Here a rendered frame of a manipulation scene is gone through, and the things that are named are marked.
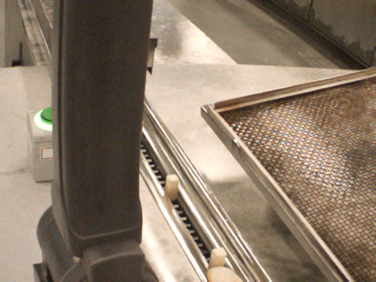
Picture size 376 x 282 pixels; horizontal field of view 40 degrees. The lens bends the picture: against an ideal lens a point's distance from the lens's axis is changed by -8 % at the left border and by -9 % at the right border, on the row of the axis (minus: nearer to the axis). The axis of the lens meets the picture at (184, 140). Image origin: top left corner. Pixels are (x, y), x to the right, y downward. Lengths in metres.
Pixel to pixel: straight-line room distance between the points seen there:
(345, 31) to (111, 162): 3.25
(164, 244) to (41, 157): 0.22
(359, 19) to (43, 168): 2.89
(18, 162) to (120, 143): 0.46
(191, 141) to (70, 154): 0.54
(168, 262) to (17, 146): 0.34
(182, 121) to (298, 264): 0.35
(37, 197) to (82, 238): 0.36
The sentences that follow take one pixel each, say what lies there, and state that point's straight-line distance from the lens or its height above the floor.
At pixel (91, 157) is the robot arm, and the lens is 0.34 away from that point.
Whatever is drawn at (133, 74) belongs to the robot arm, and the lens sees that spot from 0.32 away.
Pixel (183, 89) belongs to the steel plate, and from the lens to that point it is 1.02.
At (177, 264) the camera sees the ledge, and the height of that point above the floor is 0.86.
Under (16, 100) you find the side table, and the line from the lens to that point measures 0.95.
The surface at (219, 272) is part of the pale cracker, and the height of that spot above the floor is 0.86.
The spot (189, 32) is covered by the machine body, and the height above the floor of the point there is 0.82.
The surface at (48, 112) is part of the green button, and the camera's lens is 0.74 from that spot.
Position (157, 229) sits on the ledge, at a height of 0.86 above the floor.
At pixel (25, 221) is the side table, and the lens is 0.69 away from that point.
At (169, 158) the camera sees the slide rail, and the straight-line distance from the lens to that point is 0.76.
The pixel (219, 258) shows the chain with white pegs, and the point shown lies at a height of 0.87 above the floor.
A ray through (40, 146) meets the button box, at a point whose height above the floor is 0.88.
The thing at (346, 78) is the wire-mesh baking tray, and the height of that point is 0.94.
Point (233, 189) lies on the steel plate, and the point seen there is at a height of 0.82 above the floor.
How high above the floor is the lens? 1.27
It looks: 31 degrees down
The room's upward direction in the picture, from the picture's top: 9 degrees clockwise
